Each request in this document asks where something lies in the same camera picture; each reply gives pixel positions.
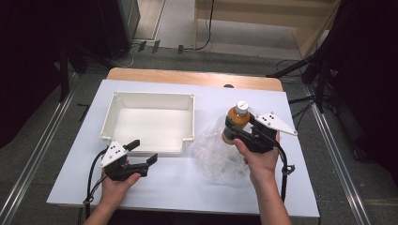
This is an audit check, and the white table cover sheet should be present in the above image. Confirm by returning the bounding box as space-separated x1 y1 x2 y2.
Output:
46 79 321 218

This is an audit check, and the person's right hand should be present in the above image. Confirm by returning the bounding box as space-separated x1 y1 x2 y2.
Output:
232 130 282 186

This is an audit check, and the black curtain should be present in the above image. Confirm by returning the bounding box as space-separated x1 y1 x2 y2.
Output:
0 0 106 149
322 0 398 188

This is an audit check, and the black cabinet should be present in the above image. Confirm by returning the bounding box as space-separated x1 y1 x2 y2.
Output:
96 0 142 60

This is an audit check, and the white plastic tray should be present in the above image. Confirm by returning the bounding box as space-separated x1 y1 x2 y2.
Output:
99 90 196 158

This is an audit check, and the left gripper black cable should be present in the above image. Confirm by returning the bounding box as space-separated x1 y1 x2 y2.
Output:
82 147 110 220

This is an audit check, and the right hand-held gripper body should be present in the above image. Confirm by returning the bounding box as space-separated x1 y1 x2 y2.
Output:
239 111 299 155

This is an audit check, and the orange juice bottle white cap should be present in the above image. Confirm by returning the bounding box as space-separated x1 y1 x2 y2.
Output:
221 99 253 146

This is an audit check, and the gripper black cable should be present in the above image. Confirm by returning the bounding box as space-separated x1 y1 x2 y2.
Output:
265 132 297 203
82 147 110 220

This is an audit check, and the clear plastic shopping bag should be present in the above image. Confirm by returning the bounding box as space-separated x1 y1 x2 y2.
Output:
191 114 253 186

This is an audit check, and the person's left hand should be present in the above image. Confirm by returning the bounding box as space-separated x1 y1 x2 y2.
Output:
99 157 143 211

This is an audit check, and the black tripod stand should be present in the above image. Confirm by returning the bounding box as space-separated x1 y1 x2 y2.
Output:
266 51 341 114

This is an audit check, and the white floor cable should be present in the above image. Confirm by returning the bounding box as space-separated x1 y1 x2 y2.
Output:
115 43 143 68

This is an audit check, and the hanging black cable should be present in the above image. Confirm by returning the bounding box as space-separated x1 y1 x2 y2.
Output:
191 0 218 52

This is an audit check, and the light wooden shelf unit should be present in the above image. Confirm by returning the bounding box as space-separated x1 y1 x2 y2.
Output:
192 0 343 60

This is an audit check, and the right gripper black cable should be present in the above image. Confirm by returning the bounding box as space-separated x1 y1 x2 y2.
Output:
265 132 297 203

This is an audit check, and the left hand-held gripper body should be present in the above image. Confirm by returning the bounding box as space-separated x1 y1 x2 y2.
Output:
99 140 150 183

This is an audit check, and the aluminium floor rail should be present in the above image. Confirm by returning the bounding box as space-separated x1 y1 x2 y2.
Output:
303 83 374 225
0 89 77 225

